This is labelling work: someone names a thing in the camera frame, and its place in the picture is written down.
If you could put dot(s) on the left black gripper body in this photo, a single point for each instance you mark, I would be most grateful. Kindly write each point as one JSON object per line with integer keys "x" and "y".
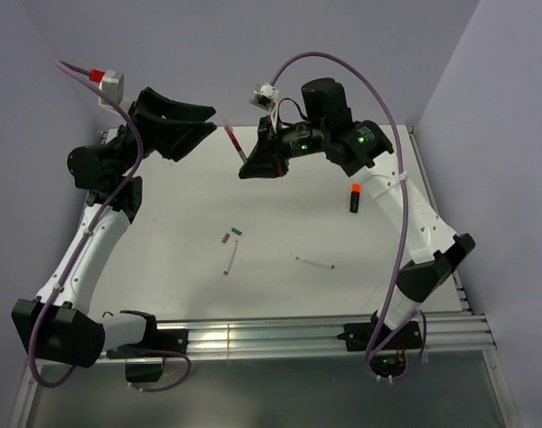
{"x": 149, "y": 132}

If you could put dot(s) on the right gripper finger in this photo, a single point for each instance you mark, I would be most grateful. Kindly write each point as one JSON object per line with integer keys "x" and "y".
{"x": 266, "y": 171}
{"x": 264, "y": 153}

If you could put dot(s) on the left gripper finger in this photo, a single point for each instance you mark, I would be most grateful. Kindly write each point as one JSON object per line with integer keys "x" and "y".
{"x": 151, "y": 101}
{"x": 175, "y": 142}

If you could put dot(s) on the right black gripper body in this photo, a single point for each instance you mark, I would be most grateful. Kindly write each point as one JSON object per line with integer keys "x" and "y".
{"x": 298, "y": 140}

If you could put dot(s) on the red pink pen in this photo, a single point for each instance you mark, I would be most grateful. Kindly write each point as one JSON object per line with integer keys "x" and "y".
{"x": 235, "y": 142}

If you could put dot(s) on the black orange highlighter pen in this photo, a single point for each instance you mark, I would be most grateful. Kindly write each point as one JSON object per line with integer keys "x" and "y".
{"x": 354, "y": 202}

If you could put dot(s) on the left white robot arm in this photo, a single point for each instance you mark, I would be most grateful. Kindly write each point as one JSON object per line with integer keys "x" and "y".
{"x": 55, "y": 324}

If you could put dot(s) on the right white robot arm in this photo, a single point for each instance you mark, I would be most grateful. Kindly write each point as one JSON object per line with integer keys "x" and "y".
{"x": 365, "y": 153}

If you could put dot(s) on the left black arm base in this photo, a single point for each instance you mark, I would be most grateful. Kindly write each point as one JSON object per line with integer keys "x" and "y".
{"x": 145, "y": 363}

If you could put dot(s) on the white brown-tip pen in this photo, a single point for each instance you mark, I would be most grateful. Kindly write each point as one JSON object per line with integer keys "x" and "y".
{"x": 230, "y": 259}

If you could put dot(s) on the white green-tip pen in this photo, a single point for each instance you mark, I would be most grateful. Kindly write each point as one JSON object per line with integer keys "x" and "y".
{"x": 315, "y": 263}

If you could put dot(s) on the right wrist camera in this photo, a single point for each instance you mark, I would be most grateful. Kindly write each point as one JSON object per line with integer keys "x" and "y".
{"x": 265, "y": 96}

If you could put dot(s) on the aluminium rail frame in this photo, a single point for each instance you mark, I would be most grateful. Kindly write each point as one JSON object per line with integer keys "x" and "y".
{"x": 264, "y": 340}

